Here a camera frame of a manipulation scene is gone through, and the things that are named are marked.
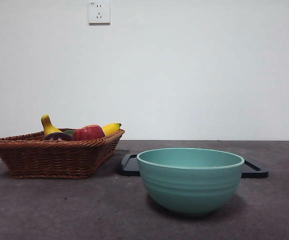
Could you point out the teal ribbed bowl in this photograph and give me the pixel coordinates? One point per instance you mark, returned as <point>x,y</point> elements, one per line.
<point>189,187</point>

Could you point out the dark red plum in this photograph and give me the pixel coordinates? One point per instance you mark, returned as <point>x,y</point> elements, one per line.
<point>58,136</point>

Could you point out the dark rectangular tray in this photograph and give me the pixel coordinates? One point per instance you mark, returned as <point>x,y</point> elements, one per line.
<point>128,170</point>

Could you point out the red apple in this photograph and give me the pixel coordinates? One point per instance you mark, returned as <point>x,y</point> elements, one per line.
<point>89,132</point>

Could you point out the green vegetable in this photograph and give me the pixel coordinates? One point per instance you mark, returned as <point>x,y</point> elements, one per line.
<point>70,131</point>

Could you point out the yellow banana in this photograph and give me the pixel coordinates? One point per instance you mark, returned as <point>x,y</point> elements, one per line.
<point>48,126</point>

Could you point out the brown wicker basket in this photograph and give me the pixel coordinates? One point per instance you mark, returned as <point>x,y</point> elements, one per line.
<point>47,160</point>

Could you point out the white wall socket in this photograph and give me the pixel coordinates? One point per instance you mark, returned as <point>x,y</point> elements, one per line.
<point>99,17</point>

